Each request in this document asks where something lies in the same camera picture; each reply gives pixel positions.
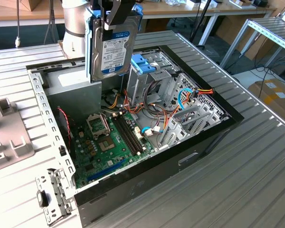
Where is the thin cable with plug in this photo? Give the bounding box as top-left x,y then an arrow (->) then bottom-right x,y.
15,0 -> 21,48

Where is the short blue SATA wire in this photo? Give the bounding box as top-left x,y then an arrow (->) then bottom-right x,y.
141,127 -> 156,136

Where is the orange black wire bundle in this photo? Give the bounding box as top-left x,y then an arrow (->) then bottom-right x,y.
123,89 -> 181,133

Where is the black tripod stand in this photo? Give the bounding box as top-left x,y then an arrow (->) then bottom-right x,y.
189,0 -> 217,49

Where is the empty blue disk carrier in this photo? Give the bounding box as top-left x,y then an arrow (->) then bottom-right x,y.
130,54 -> 156,75

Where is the small cardboard box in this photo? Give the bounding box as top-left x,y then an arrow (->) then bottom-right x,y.
0,0 -> 42,12

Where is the grey Dell power supply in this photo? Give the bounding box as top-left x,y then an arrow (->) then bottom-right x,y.
44,64 -> 103,124

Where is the CPU socket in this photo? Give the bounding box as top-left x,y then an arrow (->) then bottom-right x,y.
96,135 -> 116,153

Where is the long wooden desk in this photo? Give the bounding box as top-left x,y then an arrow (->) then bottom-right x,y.
0,0 -> 278,46

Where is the red black fan wire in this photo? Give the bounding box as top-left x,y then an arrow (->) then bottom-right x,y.
57,107 -> 74,143

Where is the black RAM slot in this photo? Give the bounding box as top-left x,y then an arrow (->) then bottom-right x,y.
118,114 -> 144,154
113,115 -> 139,157

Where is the black wire loop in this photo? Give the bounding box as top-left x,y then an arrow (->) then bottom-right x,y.
143,79 -> 174,117

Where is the tall metal drive cage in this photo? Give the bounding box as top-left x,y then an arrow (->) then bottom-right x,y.
120,51 -> 181,108

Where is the blue expansion slot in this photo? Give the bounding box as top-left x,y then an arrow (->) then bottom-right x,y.
86,158 -> 126,182

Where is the black case fan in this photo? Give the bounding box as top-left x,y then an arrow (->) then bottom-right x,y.
52,106 -> 75,155

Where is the large cardboard box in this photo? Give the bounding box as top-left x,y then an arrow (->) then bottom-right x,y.
247,78 -> 285,122

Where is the grey parts rack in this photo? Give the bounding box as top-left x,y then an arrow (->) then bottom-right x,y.
0,97 -> 36,174

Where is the metal socket cover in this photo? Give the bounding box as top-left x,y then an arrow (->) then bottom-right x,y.
85,113 -> 110,138

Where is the black slot cover latch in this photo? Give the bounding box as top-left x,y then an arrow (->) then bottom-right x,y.
37,189 -> 50,208

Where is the long blue SATA wire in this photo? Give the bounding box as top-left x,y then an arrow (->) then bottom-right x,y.
177,88 -> 195,110

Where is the red yellow power wire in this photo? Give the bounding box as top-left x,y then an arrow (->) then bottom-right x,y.
193,87 -> 216,96

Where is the yellow black wire bundle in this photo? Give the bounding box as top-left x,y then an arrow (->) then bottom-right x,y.
101,91 -> 122,110

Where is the hard disk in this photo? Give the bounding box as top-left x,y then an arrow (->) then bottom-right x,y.
85,4 -> 143,84

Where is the perforated metal disk bay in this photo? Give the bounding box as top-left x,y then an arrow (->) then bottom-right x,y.
156,72 -> 230,151

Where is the green motherboard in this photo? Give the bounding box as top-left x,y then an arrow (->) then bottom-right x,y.
72,111 -> 155,189

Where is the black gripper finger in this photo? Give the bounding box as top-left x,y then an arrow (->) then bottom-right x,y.
104,0 -> 135,30
90,0 -> 103,11

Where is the open black PC case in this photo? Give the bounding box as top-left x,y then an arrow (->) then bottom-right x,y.
26,44 -> 245,228

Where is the brown cardboard sheet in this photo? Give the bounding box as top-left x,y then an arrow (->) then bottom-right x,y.
215,13 -> 273,60

